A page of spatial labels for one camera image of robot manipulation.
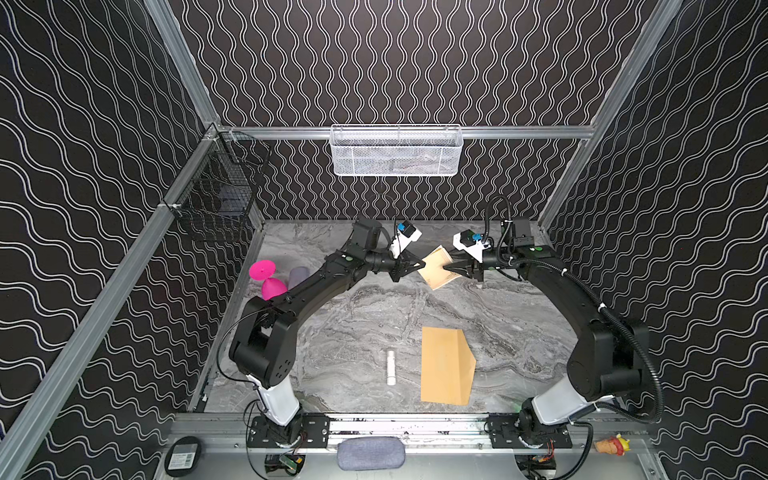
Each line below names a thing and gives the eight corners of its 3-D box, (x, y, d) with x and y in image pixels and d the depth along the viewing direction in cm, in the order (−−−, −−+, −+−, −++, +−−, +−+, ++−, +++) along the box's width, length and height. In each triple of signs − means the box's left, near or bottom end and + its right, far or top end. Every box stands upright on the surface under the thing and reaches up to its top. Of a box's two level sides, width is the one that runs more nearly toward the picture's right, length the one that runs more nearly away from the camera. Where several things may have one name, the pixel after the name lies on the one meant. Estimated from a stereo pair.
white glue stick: (387, 385, 84) (387, 383, 82) (387, 353, 90) (387, 350, 88) (396, 385, 83) (396, 383, 82) (395, 353, 90) (395, 350, 88)
